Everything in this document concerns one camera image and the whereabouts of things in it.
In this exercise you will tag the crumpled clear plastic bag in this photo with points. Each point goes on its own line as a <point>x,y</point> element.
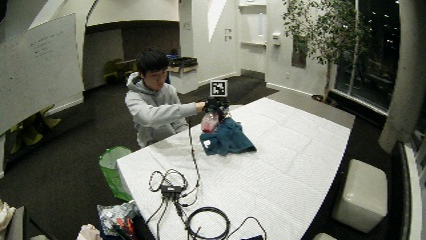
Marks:
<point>116,218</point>

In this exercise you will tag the teal blue cloth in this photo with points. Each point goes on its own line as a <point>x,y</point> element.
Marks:
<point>228,140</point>

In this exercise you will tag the white marker cube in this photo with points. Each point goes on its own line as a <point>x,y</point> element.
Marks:
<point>219,88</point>

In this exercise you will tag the white door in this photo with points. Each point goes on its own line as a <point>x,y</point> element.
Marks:
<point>253,35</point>

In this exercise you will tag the tall indoor tree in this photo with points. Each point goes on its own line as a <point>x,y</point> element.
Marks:
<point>328,36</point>

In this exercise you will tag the white cube ottoman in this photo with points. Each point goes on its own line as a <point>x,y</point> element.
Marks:
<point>361,195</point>

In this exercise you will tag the white whiteboard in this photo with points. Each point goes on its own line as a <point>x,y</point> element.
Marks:
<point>38,70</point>

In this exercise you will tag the yellow green chair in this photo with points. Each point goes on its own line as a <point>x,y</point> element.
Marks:
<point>34,128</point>

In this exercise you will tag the white quilted table cover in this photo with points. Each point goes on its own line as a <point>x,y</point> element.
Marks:
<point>248,166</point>

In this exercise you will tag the black hub box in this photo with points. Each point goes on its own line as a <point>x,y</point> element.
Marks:
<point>171,189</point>

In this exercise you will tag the the person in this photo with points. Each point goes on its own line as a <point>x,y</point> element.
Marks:
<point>154,106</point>

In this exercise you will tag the black bins on counter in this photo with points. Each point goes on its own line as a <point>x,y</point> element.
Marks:
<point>183,62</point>

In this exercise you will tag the green waste bin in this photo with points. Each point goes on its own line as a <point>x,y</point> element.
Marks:
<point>114,170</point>

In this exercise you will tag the clear bottle with pink liquid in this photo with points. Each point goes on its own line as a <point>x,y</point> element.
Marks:
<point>210,123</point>

